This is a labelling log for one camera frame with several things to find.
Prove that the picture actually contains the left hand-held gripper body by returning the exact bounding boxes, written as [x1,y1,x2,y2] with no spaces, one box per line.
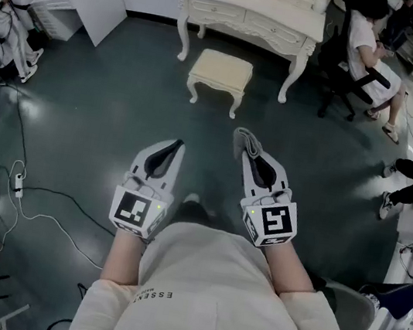
[107,169,179,243]

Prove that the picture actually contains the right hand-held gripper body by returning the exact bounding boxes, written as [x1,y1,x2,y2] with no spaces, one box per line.
[233,180,303,253]

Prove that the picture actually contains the grey wiping cloth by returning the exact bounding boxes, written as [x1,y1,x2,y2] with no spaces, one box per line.
[229,125,267,165]

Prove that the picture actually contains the cream upholstered stool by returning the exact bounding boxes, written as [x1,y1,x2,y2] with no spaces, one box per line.
[182,46,257,121]

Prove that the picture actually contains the person's left forearm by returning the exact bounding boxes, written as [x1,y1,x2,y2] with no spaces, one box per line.
[98,226,155,290]

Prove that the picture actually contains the person's right forearm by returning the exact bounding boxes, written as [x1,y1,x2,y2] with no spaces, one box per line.
[255,239,325,301]

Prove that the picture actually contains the person's black trousers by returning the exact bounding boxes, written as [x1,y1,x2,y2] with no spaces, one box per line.
[170,198,220,236]

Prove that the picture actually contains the person's cream shirt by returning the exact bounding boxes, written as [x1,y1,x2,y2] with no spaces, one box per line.
[67,205,373,330]

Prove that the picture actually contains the black office chair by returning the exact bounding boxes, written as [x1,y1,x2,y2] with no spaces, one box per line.
[308,0,407,129]

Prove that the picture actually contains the navy padded seat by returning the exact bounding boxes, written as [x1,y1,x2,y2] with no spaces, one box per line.
[354,275,413,323]

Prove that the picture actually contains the white power strip with cable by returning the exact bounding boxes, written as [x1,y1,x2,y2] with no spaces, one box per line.
[0,158,121,270]

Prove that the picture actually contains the black floor cable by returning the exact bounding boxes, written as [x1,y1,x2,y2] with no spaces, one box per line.
[0,82,139,238]

